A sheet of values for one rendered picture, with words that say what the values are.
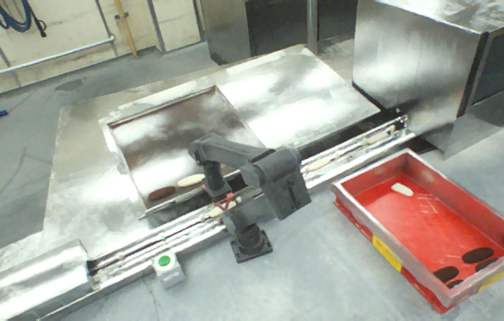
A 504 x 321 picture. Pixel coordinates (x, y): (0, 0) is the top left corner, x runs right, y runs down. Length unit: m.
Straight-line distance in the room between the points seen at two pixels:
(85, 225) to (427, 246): 1.15
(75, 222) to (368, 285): 1.03
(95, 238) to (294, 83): 1.04
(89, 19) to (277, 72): 3.24
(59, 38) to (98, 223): 3.50
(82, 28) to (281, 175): 4.16
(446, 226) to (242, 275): 0.65
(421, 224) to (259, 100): 0.82
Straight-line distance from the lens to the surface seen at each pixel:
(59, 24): 4.69
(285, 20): 3.09
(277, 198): 0.72
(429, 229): 1.27
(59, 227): 1.51
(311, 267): 1.13
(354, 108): 1.62
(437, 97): 1.43
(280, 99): 1.62
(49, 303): 1.20
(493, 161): 1.58
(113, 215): 1.44
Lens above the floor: 1.77
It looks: 41 degrees down
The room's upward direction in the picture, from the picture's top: 8 degrees counter-clockwise
